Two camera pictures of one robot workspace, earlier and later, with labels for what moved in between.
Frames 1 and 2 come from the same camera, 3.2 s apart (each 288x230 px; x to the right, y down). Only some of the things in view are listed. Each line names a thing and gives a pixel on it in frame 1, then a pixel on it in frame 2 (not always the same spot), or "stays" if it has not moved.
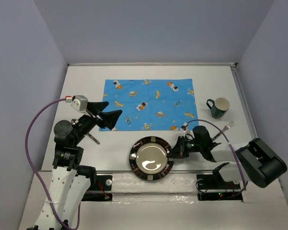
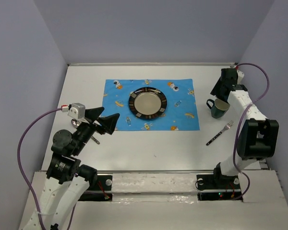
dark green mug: x=219 y=108 stays
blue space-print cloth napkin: x=152 y=104 stays
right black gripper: x=179 y=150 -> x=215 y=91
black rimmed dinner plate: x=148 y=158 -> x=147 y=103
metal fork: x=227 y=127 stays
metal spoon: x=73 y=121 stays
